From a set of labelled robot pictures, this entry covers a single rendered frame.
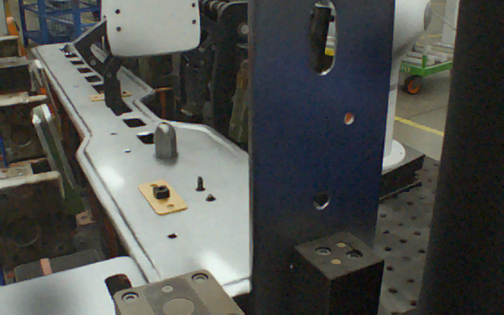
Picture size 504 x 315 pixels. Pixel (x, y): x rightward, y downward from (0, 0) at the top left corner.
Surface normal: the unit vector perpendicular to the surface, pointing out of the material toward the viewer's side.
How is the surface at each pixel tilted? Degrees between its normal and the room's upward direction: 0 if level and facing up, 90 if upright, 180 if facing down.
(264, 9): 90
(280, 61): 90
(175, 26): 94
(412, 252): 0
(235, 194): 0
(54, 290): 0
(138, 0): 90
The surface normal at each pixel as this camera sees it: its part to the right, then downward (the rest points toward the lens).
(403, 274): 0.00, -0.93
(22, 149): 0.47, 0.33
